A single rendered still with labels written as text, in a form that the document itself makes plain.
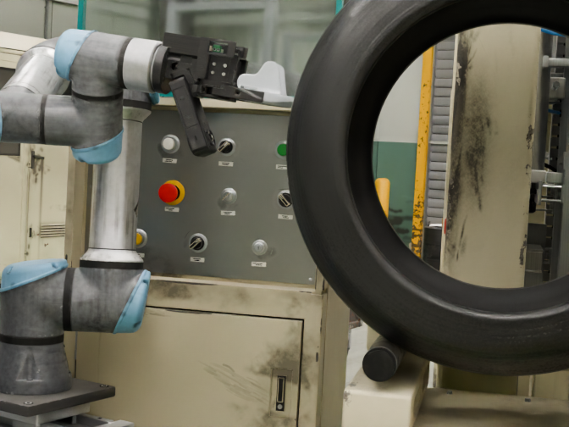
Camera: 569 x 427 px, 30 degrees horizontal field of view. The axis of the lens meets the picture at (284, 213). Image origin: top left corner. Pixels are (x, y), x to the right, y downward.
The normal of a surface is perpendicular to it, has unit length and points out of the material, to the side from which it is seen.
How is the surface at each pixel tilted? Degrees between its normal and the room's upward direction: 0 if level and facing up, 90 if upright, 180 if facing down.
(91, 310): 100
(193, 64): 89
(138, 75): 117
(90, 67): 111
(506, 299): 80
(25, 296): 90
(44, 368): 72
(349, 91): 86
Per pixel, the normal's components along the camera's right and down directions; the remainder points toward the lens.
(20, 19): 0.84, 0.07
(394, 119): -0.53, 0.01
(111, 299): 0.09, -0.03
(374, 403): -0.20, 0.04
